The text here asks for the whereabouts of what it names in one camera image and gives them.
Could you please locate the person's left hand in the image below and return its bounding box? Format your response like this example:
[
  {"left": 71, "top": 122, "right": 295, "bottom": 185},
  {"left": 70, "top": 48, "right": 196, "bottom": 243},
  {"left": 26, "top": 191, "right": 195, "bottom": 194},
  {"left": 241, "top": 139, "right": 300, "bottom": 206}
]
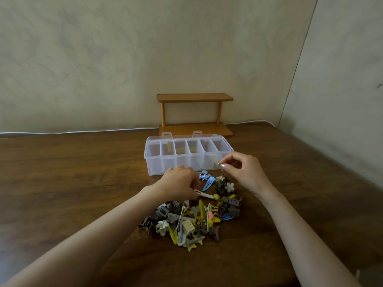
[{"left": 146, "top": 165, "right": 201, "bottom": 204}]

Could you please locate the person's right hand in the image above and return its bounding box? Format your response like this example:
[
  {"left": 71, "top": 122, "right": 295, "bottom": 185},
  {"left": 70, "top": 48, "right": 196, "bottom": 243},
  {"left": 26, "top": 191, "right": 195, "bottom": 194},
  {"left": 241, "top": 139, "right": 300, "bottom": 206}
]
[{"left": 217, "top": 151, "right": 278, "bottom": 201}]

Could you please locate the clear plastic compartment box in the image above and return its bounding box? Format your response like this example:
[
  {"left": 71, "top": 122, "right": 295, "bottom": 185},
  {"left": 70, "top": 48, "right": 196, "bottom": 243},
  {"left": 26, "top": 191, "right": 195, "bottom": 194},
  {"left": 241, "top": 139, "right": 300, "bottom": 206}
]
[{"left": 143, "top": 131, "right": 235, "bottom": 176}]

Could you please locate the blue snap hair clip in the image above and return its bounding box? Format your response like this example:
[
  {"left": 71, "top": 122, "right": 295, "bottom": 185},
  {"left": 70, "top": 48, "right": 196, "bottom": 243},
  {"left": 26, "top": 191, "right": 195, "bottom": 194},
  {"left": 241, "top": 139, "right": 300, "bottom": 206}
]
[{"left": 202, "top": 176, "right": 216, "bottom": 192}]

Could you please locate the long cream yellow-tipped clip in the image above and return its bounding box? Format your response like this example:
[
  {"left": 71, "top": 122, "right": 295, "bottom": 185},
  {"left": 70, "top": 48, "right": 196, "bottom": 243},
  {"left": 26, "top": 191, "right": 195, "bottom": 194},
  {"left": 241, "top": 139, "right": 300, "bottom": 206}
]
[{"left": 193, "top": 189, "right": 221, "bottom": 201}]

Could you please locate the pile of mixed hair clips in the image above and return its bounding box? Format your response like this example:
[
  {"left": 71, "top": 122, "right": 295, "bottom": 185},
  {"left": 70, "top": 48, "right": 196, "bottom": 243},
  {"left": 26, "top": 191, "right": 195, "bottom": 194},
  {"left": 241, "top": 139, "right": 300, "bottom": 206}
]
[{"left": 138, "top": 194, "right": 243, "bottom": 253}]

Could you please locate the person's left forearm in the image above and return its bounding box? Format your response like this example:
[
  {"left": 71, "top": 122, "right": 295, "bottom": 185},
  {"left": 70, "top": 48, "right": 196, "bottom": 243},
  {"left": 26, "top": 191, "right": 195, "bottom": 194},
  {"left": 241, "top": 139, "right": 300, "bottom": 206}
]
[{"left": 3, "top": 185, "right": 164, "bottom": 287}]

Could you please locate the person's right forearm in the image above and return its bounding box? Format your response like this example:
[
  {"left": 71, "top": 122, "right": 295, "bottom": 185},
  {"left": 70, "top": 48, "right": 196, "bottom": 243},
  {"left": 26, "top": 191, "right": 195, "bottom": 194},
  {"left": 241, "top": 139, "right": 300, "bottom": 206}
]
[{"left": 259, "top": 189, "right": 364, "bottom": 287}]

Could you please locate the small wooden shelf rack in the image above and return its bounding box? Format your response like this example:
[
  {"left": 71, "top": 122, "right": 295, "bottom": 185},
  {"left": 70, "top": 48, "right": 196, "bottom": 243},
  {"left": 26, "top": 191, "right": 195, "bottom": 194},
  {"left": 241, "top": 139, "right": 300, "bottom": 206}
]
[{"left": 156, "top": 92, "right": 234, "bottom": 138}]

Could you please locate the white cable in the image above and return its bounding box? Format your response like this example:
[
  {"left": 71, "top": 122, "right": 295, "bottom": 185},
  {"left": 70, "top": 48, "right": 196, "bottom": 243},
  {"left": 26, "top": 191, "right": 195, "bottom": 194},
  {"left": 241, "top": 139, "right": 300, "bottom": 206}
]
[{"left": 0, "top": 120, "right": 276, "bottom": 136}]

